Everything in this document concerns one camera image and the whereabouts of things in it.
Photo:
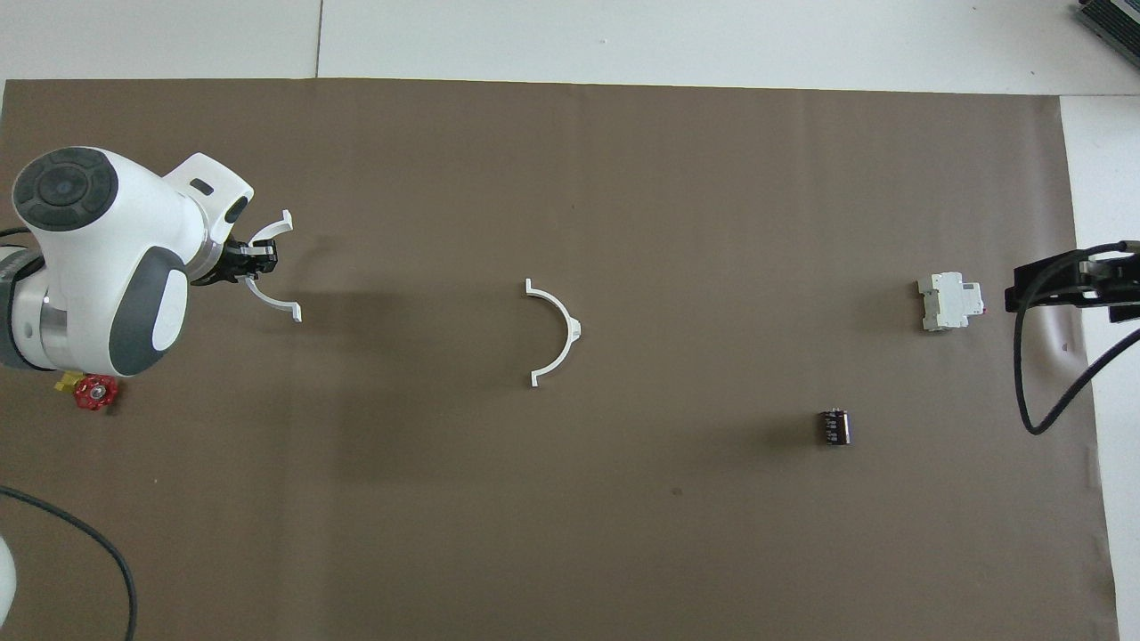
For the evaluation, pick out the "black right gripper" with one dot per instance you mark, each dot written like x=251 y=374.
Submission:
x=1120 y=285

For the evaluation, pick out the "red and yellow valve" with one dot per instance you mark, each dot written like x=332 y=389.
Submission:
x=96 y=393

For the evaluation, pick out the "white half pipe clamp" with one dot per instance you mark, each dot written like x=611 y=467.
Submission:
x=565 y=352
x=276 y=304

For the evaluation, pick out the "brown paper table mat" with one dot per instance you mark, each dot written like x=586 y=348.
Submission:
x=552 y=490

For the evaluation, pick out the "black ribbed device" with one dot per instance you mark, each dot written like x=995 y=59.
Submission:
x=1113 y=22

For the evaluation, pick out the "white circuit breaker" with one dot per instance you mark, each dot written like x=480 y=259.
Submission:
x=949 y=301

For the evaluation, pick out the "black cylindrical capacitor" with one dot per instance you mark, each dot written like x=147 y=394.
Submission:
x=835 y=426

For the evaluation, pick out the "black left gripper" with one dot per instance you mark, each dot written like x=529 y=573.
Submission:
x=230 y=264

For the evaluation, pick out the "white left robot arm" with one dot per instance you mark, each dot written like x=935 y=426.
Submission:
x=98 y=258

